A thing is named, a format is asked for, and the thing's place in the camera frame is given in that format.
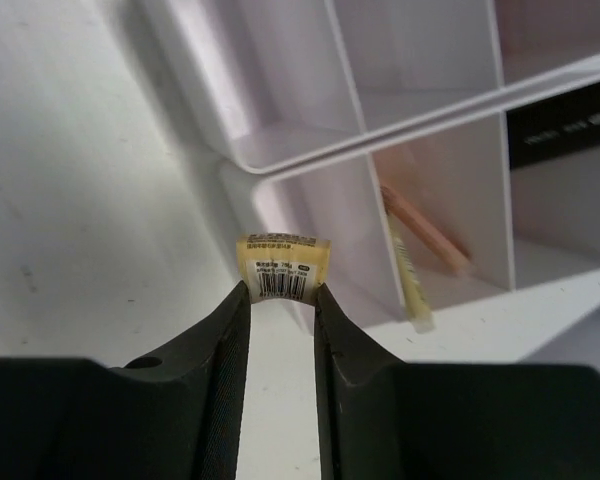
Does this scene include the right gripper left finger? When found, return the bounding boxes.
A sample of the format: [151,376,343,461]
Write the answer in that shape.
[0,283,251,479]

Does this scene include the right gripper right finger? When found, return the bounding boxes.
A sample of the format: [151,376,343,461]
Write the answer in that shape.
[314,286,600,479]

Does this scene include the yellow highlighter pen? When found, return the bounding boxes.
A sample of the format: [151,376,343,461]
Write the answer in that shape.
[387,213,435,334]

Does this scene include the orange pen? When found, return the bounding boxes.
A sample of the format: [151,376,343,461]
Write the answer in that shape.
[380,184,472,275]

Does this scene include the small wooden sharpener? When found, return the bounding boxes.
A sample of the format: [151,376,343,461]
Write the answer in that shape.
[236,233,331,306]

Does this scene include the green capped black marker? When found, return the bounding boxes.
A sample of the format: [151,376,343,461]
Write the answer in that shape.
[506,101,600,170]

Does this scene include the right white divided container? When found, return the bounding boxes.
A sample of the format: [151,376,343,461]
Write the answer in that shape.
[221,81,600,328]

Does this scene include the white divided container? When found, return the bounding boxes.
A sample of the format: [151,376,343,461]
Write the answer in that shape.
[221,81,600,328]
[143,1,600,173]

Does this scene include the left white divided container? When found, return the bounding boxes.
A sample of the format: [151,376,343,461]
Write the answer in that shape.
[143,1,600,173]

